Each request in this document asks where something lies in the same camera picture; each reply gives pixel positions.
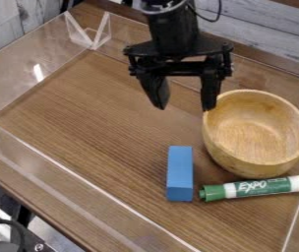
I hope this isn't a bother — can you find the blue rectangular block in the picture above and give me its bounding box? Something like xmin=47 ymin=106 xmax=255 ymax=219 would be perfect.
xmin=166 ymin=146 xmax=192 ymax=202

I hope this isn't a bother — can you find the green Expo marker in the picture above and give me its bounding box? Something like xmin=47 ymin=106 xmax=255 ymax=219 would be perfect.
xmin=198 ymin=175 xmax=299 ymax=202

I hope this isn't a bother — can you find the clear acrylic tray wall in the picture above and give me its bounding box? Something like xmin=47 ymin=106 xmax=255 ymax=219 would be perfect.
xmin=0 ymin=127 xmax=198 ymax=252

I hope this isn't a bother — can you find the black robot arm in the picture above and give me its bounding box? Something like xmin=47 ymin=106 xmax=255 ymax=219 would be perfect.
xmin=122 ymin=0 xmax=233 ymax=111

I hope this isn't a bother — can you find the clear acrylic corner bracket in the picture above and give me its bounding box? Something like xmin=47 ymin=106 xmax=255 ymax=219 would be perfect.
xmin=63 ymin=12 xmax=112 ymax=50

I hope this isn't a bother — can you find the black cable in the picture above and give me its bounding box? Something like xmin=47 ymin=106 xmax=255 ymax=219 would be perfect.
xmin=0 ymin=220 xmax=29 ymax=252

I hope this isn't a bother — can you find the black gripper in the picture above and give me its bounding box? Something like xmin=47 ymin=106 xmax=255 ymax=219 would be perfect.
xmin=122 ymin=6 xmax=233 ymax=111

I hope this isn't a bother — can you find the brown wooden bowl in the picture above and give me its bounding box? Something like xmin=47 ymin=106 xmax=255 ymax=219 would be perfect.
xmin=201 ymin=90 xmax=299 ymax=178

